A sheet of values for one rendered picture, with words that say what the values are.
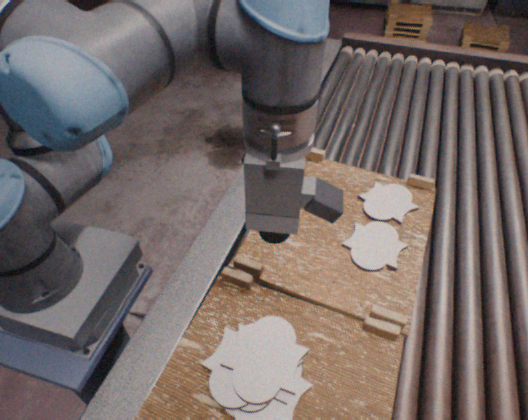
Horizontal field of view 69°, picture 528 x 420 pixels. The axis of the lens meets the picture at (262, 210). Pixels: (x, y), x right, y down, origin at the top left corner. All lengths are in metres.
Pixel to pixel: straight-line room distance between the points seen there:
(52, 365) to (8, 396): 1.09
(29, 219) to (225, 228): 0.39
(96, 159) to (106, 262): 0.20
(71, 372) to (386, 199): 0.72
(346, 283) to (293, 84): 0.49
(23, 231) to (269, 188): 0.40
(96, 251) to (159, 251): 1.25
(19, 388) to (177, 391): 1.29
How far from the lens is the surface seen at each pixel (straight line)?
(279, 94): 0.35
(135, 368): 0.72
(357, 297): 0.75
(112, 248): 0.81
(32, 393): 1.87
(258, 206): 0.43
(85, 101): 0.28
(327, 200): 0.46
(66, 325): 0.75
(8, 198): 0.64
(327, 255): 0.79
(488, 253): 0.94
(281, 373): 0.60
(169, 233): 2.12
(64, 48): 0.29
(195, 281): 0.78
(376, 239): 0.83
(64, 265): 0.76
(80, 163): 0.71
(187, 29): 0.35
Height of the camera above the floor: 1.55
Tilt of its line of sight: 45 degrees down
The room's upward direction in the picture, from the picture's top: straight up
